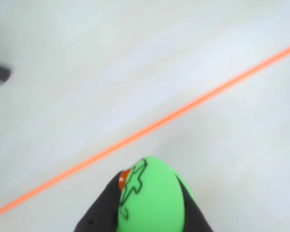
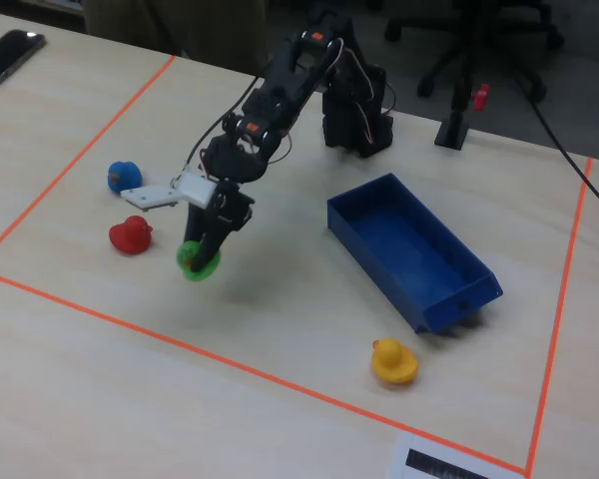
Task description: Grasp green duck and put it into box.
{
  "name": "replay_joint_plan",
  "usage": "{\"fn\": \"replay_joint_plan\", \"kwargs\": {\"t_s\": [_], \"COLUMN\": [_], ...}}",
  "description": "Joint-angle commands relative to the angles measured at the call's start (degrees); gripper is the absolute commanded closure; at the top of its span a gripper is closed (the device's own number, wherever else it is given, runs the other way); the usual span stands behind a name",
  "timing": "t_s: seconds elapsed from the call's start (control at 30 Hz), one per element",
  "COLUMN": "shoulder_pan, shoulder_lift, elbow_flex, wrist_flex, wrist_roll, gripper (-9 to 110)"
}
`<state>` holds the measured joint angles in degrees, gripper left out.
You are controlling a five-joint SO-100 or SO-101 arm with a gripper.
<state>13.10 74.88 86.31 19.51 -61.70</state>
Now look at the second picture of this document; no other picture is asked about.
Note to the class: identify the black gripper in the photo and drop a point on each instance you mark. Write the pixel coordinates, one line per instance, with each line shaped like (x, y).
(228, 209)

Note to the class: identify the green rubber duck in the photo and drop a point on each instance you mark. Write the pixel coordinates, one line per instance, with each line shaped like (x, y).
(185, 255)

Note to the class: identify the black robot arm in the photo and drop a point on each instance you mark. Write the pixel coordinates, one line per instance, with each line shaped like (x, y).
(299, 80)

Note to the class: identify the red rubber duck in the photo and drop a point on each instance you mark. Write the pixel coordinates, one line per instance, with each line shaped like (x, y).
(130, 235)

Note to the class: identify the blue rubber duck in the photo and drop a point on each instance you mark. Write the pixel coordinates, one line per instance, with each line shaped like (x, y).
(125, 175)

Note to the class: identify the blue plastic box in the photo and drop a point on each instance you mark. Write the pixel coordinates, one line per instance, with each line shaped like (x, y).
(404, 249)

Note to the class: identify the yellow rubber duck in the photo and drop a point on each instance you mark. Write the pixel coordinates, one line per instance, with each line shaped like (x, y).
(393, 361)

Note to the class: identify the orange tape line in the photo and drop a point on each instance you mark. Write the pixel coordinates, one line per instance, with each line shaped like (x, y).
(259, 371)
(559, 309)
(80, 155)

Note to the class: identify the black smartphone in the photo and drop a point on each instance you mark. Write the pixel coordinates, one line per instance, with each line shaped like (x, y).
(7, 57)

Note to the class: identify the white paper label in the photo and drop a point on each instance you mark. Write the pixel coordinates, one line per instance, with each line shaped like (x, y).
(404, 456)

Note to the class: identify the black office chair base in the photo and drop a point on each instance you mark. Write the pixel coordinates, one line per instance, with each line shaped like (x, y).
(484, 30)

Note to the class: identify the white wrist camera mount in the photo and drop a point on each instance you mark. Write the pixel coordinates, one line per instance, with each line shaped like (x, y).
(194, 189)

